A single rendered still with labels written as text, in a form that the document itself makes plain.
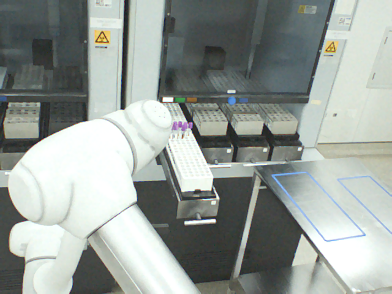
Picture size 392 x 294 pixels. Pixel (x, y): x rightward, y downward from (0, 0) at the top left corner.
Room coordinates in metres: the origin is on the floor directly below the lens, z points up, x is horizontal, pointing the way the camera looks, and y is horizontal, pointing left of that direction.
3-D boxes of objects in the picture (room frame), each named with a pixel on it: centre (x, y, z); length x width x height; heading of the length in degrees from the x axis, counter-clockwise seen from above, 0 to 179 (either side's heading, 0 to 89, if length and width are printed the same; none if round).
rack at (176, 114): (1.61, 0.11, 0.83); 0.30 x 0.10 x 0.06; 18
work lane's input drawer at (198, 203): (1.44, 0.06, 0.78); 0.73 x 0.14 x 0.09; 18
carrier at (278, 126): (1.65, -0.35, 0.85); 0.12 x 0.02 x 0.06; 107
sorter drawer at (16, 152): (1.56, 0.68, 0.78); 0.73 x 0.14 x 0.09; 18
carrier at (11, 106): (1.47, 0.65, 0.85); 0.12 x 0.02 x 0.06; 108
